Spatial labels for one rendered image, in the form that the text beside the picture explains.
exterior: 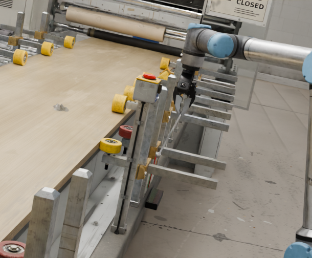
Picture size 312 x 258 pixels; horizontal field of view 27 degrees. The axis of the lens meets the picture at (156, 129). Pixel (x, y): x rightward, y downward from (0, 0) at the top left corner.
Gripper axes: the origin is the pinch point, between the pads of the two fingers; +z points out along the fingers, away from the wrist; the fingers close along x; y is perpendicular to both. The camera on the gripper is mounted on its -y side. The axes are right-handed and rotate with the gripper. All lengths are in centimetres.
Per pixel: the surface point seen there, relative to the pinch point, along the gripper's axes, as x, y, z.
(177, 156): -2.9, -3.1, 16.4
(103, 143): 23.2, -29.9, 10.5
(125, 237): 5, -60, 30
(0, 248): 23, -128, 10
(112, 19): 86, 250, -7
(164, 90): 7.2, -7.3, -9.4
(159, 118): 7.0, -7.4, 1.8
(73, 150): 30, -46, 10
